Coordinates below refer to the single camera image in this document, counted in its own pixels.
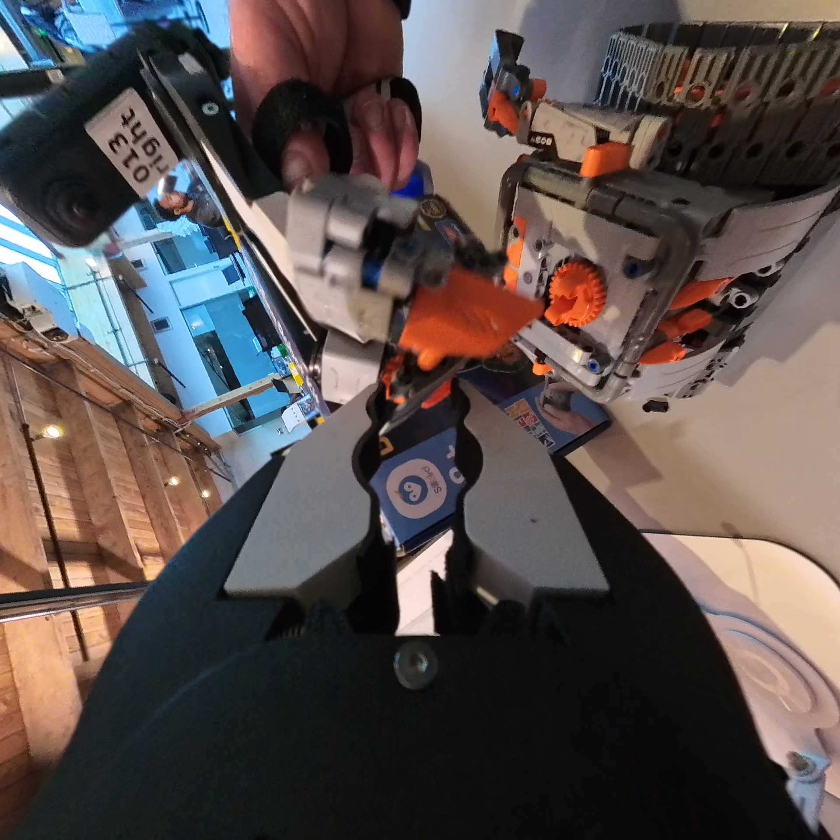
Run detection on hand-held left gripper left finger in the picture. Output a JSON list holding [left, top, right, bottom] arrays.
[[224, 390, 389, 605]]

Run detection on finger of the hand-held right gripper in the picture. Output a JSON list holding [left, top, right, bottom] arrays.
[[241, 195, 329, 384]]

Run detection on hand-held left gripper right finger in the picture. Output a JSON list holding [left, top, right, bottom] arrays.
[[453, 388, 613, 606]]

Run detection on grey orange toy robot arm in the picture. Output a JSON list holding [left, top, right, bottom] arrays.
[[378, 352, 460, 410], [283, 171, 546, 375]]

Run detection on grey orange tracked toy robot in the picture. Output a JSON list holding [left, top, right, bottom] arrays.
[[479, 20, 840, 414]]

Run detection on person's right hand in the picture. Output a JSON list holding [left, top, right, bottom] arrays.
[[230, 0, 424, 193]]

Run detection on blue robot kit box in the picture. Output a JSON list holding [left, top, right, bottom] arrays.
[[368, 368, 614, 552]]

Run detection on white articulated holder stand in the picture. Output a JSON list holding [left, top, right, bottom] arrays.
[[644, 532, 840, 821]]

